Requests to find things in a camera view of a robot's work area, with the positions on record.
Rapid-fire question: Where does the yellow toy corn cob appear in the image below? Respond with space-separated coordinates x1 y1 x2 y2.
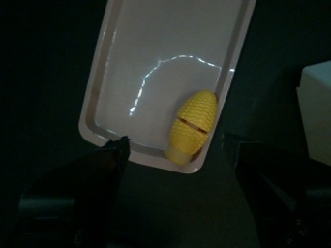
164 89 219 167

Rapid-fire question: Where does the white box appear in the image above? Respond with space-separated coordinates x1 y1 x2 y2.
295 60 331 167

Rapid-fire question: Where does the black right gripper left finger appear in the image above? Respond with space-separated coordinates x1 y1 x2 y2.
12 135 132 248

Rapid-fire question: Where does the white rectangular plastic tray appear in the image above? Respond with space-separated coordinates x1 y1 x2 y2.
77 0 259 175

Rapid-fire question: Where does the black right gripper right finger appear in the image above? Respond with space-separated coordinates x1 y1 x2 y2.
220 131 331 248

